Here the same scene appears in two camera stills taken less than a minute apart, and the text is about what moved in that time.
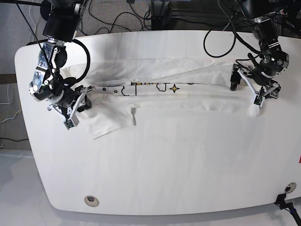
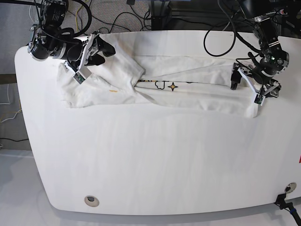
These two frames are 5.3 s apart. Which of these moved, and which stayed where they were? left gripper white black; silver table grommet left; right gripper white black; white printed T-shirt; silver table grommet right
Moved: white printed T-shirt; left gripper white black
Stayed: silver table grommet left; right gripper white black; silver table grommet right
